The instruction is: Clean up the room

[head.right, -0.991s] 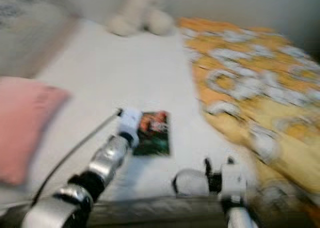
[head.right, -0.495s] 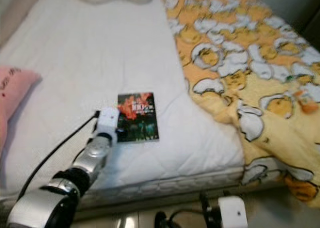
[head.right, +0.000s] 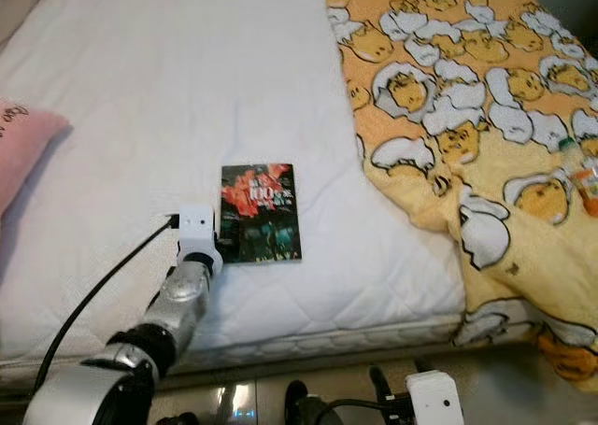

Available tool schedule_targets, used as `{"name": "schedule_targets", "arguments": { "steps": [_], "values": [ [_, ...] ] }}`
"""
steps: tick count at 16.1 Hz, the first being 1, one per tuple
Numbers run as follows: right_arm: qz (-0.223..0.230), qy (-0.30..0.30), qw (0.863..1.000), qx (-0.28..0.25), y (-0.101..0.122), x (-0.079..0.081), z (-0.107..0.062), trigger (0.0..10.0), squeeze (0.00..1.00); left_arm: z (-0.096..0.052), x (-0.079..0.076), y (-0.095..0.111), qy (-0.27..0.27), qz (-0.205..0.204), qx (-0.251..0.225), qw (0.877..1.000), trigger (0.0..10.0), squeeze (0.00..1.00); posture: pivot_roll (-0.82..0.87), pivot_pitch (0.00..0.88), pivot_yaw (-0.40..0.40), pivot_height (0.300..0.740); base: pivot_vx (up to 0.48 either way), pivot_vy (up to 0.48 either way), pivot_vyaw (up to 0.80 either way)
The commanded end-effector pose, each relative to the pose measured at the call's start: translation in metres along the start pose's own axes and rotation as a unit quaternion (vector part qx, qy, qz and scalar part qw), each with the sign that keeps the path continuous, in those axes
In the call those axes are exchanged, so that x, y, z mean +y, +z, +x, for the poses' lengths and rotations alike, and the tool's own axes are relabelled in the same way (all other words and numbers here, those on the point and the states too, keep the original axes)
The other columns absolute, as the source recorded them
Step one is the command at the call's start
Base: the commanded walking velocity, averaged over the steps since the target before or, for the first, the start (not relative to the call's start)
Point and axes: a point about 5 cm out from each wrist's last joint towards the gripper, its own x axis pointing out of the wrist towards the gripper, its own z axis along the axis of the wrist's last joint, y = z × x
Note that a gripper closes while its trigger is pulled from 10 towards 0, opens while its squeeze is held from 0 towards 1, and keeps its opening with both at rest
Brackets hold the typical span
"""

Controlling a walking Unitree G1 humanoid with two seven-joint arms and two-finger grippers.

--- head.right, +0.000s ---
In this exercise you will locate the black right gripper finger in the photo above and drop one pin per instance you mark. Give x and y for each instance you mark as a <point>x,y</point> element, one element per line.
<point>423,367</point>
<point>383,389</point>

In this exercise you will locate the dark book with red cover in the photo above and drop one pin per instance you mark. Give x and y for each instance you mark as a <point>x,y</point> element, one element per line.
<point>262,210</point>

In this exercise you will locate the pink sheep print pillow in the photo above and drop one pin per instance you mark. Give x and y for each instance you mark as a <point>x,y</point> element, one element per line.
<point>28,154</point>

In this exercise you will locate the yellow cartoon print blanket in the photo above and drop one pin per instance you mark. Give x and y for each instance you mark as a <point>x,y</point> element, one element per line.
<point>458,89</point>

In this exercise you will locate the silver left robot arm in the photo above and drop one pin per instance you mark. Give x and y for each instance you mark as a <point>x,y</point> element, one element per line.
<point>192,294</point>

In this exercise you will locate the white quilted mattress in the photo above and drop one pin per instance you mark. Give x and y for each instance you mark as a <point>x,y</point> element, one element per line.
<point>177,98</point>

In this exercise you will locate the plastic bottle with orange label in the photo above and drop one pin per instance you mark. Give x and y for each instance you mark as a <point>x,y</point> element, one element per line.
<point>581,177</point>

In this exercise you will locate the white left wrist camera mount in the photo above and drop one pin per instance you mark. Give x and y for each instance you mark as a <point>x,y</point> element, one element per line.
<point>199,231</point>

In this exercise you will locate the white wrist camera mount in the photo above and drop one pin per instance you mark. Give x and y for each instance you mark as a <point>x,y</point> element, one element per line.
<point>434,399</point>
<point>199,231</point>

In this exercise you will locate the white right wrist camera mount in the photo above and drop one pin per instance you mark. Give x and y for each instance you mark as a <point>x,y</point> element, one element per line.
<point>434,399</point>

